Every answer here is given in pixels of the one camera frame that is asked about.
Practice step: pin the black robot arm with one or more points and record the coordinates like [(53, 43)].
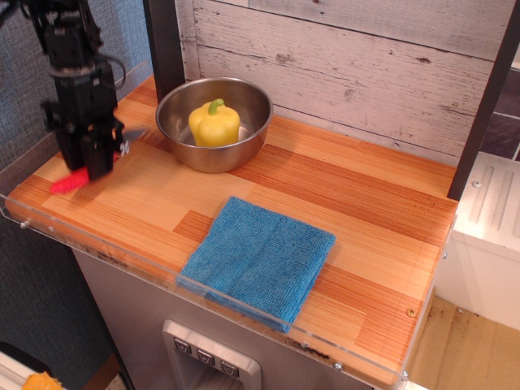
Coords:
[(66, 30)]

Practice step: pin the orange object bottom left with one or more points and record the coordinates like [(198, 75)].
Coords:
[(41, 381)]

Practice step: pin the clear acrylic table guard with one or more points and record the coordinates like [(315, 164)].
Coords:
[(136, 228)]

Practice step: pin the yellow bell pepper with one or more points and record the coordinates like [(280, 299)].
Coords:
[(214, 124)]

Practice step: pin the dark vertical post right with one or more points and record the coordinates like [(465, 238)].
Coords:
[(504, 59)]

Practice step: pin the red handled metal fork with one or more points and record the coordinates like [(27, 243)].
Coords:
[(79, 178)]

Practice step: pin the blue folded cloth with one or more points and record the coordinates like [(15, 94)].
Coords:
[(258, 262)]

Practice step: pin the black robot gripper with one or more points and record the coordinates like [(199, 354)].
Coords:
[(86, 99)]

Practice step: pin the stainless steel bowl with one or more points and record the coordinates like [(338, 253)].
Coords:
[(252, 103)]

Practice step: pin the grey cabinet with buttons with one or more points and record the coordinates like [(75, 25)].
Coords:
[(168, 342)]

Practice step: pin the white cabinet on right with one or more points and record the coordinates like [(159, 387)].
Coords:
[(480, 268)]

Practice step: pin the dark vertical post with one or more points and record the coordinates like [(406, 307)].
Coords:
[(504, 59), (164, 45)]

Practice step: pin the dark vertical post left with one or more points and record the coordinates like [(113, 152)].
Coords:
[(164, 45)]

